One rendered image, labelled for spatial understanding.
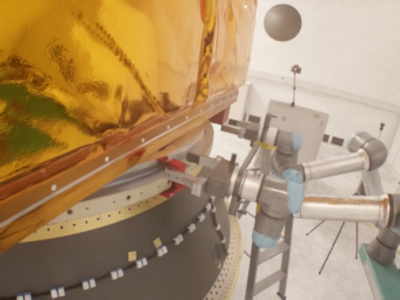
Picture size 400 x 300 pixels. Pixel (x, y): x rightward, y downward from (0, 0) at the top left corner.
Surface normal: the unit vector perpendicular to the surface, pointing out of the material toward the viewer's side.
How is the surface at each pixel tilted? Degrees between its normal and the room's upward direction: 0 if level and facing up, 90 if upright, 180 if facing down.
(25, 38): 89
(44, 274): 62
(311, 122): 90
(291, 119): 90
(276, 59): 90
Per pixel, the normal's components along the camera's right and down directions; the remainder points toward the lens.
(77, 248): 0.59, -0.09
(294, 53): -0.32, 0.30
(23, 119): 0.86, 0.42
